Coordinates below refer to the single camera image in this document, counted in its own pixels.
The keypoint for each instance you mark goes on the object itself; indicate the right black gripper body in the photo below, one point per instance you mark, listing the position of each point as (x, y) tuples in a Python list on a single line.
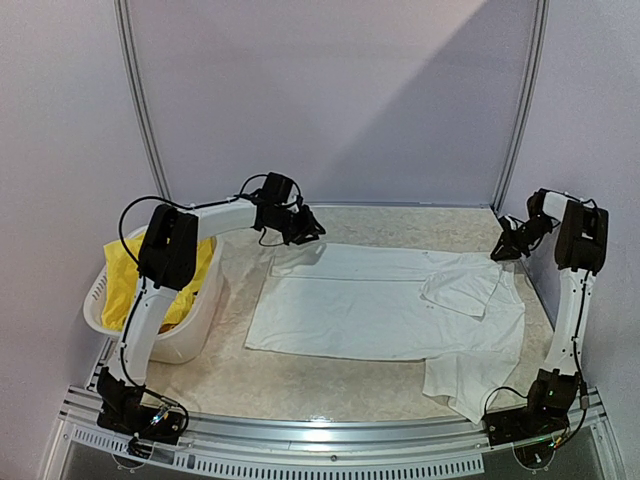
[(518, 238)]

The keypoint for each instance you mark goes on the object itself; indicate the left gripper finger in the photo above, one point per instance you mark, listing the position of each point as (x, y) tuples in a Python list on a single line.
[(313, 229), (301, 240)]

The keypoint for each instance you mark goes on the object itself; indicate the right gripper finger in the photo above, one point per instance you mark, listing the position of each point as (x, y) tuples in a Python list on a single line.
[(507, 255), (502, 243)]

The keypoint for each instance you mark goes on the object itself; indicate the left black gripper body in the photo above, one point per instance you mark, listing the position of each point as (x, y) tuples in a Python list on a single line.
[(293, 225)]

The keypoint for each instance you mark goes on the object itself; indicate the white t-shirt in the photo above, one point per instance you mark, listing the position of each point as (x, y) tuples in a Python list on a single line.
[(459, 313)]

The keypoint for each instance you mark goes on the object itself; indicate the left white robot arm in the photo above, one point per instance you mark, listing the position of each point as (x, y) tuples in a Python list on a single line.
[(166, 261)]

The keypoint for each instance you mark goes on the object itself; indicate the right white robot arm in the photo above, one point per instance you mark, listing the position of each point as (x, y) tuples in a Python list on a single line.
[(580, 252)]

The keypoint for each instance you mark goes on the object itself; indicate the yellow garment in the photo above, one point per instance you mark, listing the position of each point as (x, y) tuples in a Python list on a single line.
[(122, 279)]

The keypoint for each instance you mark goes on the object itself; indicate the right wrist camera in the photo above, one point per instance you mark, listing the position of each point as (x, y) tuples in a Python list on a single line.
[(508, 223)]

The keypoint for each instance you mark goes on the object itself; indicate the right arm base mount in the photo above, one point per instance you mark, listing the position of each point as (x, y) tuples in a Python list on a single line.
[(545, 419)]

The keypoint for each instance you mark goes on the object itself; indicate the front aluminium rail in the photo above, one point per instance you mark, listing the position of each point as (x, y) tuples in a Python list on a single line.
[(218, 447)]

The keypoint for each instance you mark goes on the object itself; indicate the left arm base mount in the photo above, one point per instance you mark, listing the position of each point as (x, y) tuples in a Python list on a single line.
[(139, 412)]

